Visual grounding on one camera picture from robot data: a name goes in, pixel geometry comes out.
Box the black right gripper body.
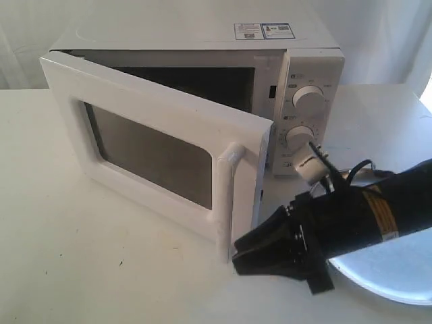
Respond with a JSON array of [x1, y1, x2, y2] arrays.
[[286, 192, 338, 295]]

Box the white microwave door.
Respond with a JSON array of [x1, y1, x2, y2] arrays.
[[40, 51, 272, 262]]

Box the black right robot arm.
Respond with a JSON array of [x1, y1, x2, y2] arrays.
[[232, 160, 431, 294]]

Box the white lower microwave knob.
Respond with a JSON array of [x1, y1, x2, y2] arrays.
[[285, 126, 314, 153]]

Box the white microwave knob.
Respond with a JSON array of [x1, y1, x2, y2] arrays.
[[292, 85, 325, 115], [285, 126, 314, 153]]

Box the white upper microwave knob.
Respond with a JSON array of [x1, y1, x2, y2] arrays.
[[292, 85, 325, 115]]

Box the white microwave oven body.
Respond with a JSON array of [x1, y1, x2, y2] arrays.
[[53, 22, 344, 176]]

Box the round silver metal plate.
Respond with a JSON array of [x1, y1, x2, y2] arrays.
[[329, 229, 431, 306]]

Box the black camera cable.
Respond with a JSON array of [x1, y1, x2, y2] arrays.
[[310, 158, 396, 196]]

